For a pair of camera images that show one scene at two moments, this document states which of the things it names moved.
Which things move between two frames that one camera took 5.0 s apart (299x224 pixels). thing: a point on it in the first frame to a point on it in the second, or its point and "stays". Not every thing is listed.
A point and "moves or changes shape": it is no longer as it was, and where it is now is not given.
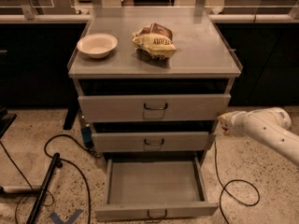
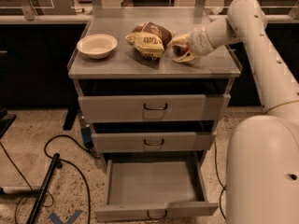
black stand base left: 6,119 stays
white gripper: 237,122 to 198,42
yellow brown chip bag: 154,41 moves or changes shape
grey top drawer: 154,107 stays
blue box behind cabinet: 87,136 stays
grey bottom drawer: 155,189 stays
